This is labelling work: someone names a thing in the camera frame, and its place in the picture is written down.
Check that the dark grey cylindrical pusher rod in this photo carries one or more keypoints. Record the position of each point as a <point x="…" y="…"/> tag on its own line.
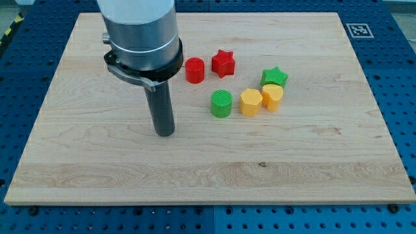
<point x="160" y="106"/>

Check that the black flange with silver bracket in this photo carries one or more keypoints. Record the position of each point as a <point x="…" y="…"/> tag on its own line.
<point x="152" y="59"/>

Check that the green cylinder block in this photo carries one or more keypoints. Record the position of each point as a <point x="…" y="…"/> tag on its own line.
<point x="221" y="103"/>

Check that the red cylinder block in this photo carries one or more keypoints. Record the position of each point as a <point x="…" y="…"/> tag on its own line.
<point x="194" y="70"/>

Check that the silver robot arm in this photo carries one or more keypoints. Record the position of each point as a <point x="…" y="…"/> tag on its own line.
<point x="124" y="17"/>

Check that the light wooden board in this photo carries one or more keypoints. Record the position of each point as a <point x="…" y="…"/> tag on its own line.
<point x="93" y="142"/>

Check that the yellow hexagon block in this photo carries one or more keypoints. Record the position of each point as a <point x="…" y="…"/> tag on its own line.
<point x="250" y="102"/>

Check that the green star block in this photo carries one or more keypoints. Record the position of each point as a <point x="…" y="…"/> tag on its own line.
<point x="274" y="76"/>

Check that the yellow heart block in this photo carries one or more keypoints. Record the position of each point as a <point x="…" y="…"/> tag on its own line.
<point x="272" y="95"/>

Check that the red star block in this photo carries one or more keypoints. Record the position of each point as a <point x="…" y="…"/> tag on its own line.
<point x="223" y="63"/>

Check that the white fiducial marker tag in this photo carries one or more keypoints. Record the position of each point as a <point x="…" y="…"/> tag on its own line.
<point x="359" y="30"/>

